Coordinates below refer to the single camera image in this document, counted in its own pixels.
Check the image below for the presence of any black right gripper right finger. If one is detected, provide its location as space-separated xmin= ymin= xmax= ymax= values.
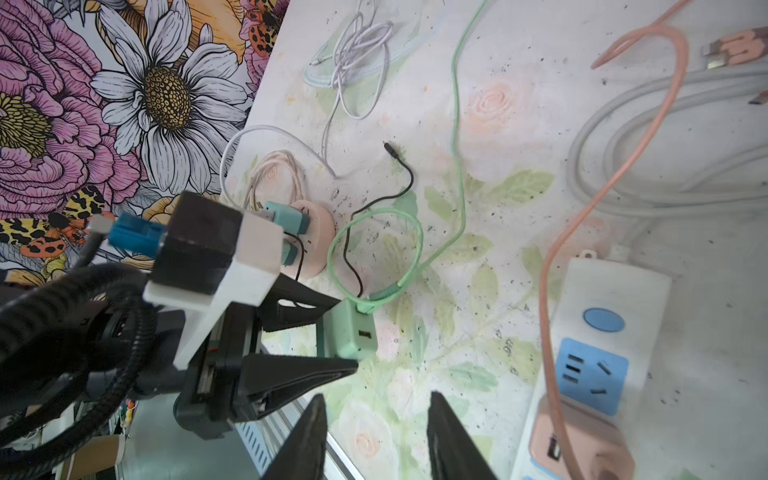
xmin=427 ymin=391 xmax=496 ymax=480

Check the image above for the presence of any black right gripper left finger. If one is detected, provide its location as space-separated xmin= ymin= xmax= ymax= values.
xmin=262 ymin=394 xmax=328 ymax=480

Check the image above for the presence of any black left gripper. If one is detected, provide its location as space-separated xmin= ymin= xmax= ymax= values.
xmin=126 ymin=274 xmax=359 ymax=440

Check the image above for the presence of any green charger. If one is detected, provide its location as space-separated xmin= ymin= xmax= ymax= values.
xmin=316 ymin=299 xmax=378 ymax=361

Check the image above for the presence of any teal two-tone charger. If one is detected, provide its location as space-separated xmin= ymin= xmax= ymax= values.
xmin=262 ymin=202 xmax=310 ymax=236

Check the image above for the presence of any pink charger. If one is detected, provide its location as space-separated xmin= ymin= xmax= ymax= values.
xmin=528 ymin=396 xmax=635 ymax=479

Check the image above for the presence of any white blue power strip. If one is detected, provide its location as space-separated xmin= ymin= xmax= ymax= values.
xmin=551 ymin=246 xmax=672 ymax=454

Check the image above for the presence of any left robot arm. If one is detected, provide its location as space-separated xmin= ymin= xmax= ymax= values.
xmin=1 ymin=263 xmax=359 ymax=479

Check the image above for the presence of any round pink power socket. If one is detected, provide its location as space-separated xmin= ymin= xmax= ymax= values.
xmin=291 ymin=200 xmax=336 ymax=281

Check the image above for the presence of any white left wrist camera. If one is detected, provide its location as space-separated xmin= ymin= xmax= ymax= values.
xmin=108 ymin=192 xmax=285 ymax=370

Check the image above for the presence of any green USB cable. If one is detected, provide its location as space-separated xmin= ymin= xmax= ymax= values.
xmin=326 ymin=0 xmax=490 ymax=314

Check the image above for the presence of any black USB cable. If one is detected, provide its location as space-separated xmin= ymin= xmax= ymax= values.
xmin=341 ymin=141 xmax=416 ymax=298

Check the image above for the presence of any lilac USB cable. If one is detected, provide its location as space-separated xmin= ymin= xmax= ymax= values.
xmin=218 ymin=0 xmax=397 ymax=205

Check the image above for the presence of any white power strip cord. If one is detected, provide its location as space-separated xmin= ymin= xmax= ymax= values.
xmin=565 ymin=62 xmax=768 ymax=265

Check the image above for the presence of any pink USB cable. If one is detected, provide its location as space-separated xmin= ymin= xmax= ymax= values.
xmin=536 ymin=0 xmax=768 ymax=480

